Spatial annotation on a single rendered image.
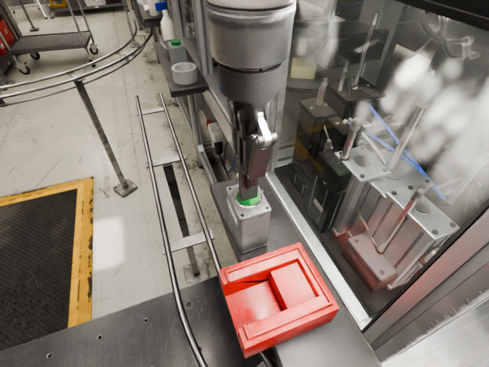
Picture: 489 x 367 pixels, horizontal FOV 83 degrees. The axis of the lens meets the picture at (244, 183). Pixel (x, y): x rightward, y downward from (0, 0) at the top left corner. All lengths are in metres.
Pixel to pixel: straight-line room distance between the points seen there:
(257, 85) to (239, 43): 0.05
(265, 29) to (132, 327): 0.70
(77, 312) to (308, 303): 1.35
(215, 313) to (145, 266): 0.96
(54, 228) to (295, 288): 1.74
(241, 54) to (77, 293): 1.56
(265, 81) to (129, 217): 1.66
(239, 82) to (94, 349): 0.68
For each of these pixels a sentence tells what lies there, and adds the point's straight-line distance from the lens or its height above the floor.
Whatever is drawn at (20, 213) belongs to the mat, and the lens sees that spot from 2.26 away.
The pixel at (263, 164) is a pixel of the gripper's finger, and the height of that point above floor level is 1.14.
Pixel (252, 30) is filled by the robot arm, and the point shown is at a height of 1.31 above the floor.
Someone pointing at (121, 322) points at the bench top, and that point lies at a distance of 0.81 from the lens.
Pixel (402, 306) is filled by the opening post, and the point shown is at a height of 1.05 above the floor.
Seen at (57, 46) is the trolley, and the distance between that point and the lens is 4.08.
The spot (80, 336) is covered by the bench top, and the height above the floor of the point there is 0.68.
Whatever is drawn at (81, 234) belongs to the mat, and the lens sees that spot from 1.93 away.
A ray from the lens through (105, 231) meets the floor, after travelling 1.89.
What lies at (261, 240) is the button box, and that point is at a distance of 0.54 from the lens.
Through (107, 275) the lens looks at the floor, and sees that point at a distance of 1.71.
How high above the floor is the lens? 1.39
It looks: 46 degrees down
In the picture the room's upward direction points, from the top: straight up
